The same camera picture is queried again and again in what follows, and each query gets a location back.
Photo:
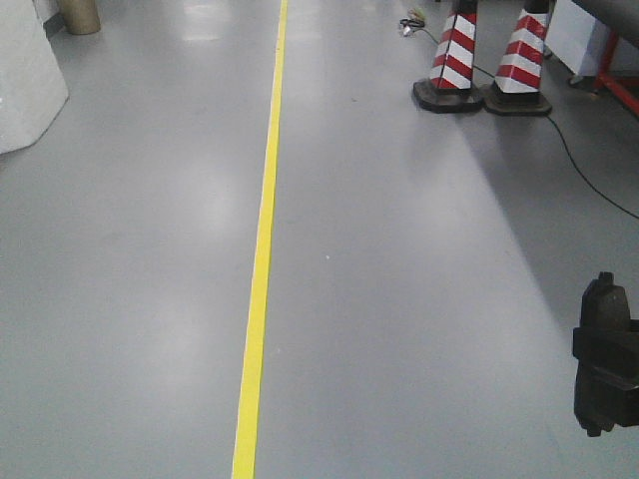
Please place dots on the red white traffic cone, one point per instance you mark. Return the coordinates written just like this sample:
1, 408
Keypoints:
515, 88
449, 87

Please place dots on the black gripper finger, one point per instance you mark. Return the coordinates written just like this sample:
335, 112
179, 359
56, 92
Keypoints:
617, 400
613, 350

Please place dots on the brown cardboard tube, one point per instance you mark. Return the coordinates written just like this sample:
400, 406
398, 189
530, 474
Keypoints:
81, 17

